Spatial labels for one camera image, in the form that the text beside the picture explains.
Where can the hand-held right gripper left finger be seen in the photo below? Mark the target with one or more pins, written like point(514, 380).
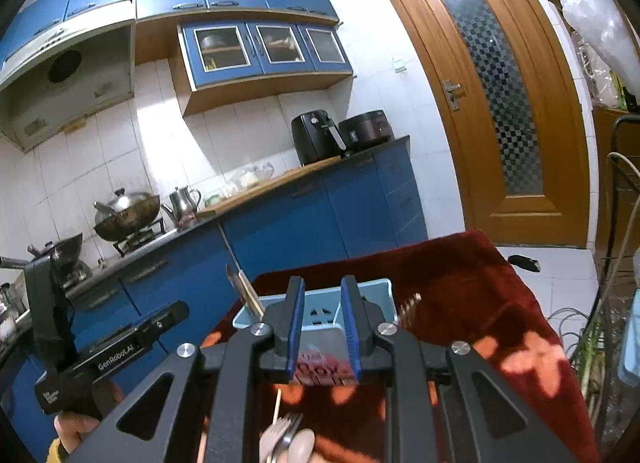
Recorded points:
point(295, 333)

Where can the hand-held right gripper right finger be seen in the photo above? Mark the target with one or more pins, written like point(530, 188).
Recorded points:
point(352, 333)

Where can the light blue utensil box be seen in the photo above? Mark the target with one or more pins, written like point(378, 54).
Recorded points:
point(322, 315)

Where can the wooden chopstick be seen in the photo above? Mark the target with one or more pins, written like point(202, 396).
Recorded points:
point(276, 405)
point(250, 293)

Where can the long steel fork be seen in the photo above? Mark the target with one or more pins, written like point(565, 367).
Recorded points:
point(410, 309)

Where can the steel table knife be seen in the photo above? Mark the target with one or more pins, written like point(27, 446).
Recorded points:
point(237, 283)

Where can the person's left hand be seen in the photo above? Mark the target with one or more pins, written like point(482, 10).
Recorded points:
point(75, 430)

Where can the short steel fork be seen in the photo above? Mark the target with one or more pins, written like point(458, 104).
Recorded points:
point(275, 435)
point(292, 430)

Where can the blue base cabinets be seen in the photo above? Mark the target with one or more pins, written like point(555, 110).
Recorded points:
point(300, 228)

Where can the silver spoon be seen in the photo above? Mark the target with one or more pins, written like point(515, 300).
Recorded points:
point(302, 445)

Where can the gas stove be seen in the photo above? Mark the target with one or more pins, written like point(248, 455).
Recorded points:
point(142, 238)

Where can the red patterned blanket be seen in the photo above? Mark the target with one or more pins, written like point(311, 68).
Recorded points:
point(475, 283)

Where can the dark steel wok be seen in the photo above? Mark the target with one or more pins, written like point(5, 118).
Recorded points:
point(130, 223)

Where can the steel wok lid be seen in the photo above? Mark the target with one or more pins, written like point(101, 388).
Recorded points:
point(127, 200)

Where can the steel kettle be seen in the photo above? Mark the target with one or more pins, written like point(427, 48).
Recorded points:
point(182, 203)

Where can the black item on floor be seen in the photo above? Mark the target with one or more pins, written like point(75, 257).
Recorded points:
point(524, 263)

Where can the black air fryer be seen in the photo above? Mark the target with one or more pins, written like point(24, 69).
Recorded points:
point(315, 138)

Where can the dark rice cooker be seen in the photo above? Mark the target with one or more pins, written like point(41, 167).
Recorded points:
point(367, 128)

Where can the wooden door with glass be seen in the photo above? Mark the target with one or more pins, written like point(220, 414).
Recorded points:
point(440, 143)

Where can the grey range hood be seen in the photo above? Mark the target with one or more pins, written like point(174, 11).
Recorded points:
point(65, 88)

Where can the black metal rack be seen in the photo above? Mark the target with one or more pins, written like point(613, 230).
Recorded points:
point(617, 183)

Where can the wooden shelf unit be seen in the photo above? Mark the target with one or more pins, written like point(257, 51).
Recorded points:
point(607, 128)

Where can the white plastic bag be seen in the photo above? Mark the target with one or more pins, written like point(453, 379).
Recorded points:
point(600, 23)

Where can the blue glass-door wall cabinet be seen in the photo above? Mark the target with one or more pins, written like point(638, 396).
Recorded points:
point(270, 58)

